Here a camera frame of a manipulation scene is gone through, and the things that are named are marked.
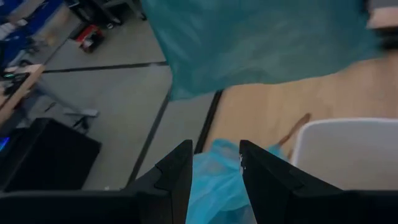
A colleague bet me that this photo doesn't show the wooden side table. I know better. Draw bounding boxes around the wooden side table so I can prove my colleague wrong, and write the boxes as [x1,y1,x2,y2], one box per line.
[0,63,45,125]

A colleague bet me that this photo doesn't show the blue plastic crate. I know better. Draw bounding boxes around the blue plastic crate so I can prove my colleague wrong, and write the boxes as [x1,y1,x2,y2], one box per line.
[0,0,65,68]

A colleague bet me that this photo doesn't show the teal green trash bag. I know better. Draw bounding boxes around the teal green trash bag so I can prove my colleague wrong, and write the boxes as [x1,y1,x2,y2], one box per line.
[140,0,384,101]

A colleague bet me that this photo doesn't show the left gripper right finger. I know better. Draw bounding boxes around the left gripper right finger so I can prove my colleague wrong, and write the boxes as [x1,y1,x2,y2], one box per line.
[239,139,398,224]

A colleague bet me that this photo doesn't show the light blue trash bag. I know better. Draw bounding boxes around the light blue trash bag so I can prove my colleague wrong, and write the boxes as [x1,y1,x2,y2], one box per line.
[185,138,289,224]

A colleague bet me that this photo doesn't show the grey metal leg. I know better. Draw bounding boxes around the grey metal leg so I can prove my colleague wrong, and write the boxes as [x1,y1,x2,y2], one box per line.
[29,85,100,131]

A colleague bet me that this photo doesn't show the black floor box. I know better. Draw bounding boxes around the black floor box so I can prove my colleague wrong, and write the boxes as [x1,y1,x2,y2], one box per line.
[0,117,103,193]

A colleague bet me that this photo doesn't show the small red box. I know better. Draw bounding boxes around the small red box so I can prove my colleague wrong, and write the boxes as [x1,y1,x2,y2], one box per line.
[74,24,106,54]

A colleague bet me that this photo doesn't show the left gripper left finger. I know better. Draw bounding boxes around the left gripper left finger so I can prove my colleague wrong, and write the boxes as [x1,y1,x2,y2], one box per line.
[0,139,194,224]

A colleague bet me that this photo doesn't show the white trash bin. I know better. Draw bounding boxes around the white trash bin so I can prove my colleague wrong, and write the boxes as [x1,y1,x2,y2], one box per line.
[290,117,398,192]

